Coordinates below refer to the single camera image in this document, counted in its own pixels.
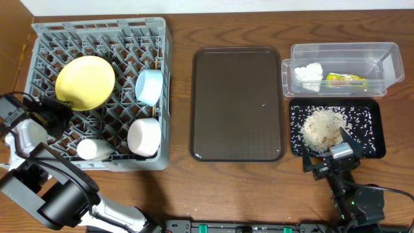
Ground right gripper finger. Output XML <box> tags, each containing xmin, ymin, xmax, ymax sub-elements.
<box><xmin>300</xmin><ymin>141</ymin><xmax>313</xmax><ymax>173</ymax></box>
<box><xmin>340</xmin><ymin>127</ymin><xmax>364</xmax><ymax>159</ymax></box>

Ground yellow plate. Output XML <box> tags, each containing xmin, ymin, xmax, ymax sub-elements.
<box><xmin>55</xmin><ymin>56</ymin><xmax>115</xmax><ymax>111</ymax></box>

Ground white cup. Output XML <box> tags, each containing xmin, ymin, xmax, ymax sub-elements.
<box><xmin>77</xmin><ymin>139</ymin><xmax>112</xmax><ymax>161</ymax></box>

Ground yellow green wrapper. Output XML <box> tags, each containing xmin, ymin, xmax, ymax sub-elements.
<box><xmin>326</xmin><ymin>72</ymin><xmax>368</xmax><ymax>88</ymax></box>

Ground white napkin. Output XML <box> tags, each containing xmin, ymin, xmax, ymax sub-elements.
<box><xmin>295</xmin><ymin>63</ymin><xmax>323</xmax><ymax>93</ymax></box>

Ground pink bowl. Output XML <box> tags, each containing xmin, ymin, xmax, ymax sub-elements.
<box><xmin>127</xmin><ymin>118</ymin><xmax>161</xmax><ymax>157</ymax></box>

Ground light blue bowl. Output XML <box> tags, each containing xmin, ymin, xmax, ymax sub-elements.
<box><xmin>135</xmin><ymin>69</ymin><xmax>163</xmax><ymax>106</ymax></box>

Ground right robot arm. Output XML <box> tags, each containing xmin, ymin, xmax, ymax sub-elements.
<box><xmin>300</xmin><ymin>128</ymin><xmax>385</xmax><ymax>232</ymax></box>

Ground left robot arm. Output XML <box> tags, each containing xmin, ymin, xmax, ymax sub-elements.
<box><xmin>1</xmin><ymin>93</ymin><xmax>166</xmax><ymax>233</ymax></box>

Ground black waste tray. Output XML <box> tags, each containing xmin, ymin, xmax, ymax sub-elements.
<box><xmin>289</xmin><ymin>98</ymin><xmax>386</xmax><ymax>159</ymax></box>

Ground grey dishwasher rack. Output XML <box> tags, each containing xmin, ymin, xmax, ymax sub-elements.
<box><xmin>25</xmin><ymin>17</ymin><xmax>173</xmax><ymax>172</ymax></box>

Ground spilled rice food scraps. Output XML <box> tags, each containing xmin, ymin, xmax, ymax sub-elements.
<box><xmin>290</xmin><ymin>105</ymin><xmax>376</xmax><ymax>158</ymax></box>

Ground clear plastic bin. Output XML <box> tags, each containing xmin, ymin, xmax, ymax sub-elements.
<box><xmin>281</xmin><ymin>42</ymin><xmax>405</xmax><ymax>98</ymax></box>

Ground dark brown serving tray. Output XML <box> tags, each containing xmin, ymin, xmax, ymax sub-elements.
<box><xmin>189</xmin><ymin>47</ymin><xmax>286</xmax><ymax>162</ymax></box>

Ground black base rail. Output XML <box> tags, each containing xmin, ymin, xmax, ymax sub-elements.
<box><xmin>85</xmin><ymin>216</ymin><xmax>414</xmax><ymax>233</ymax></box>

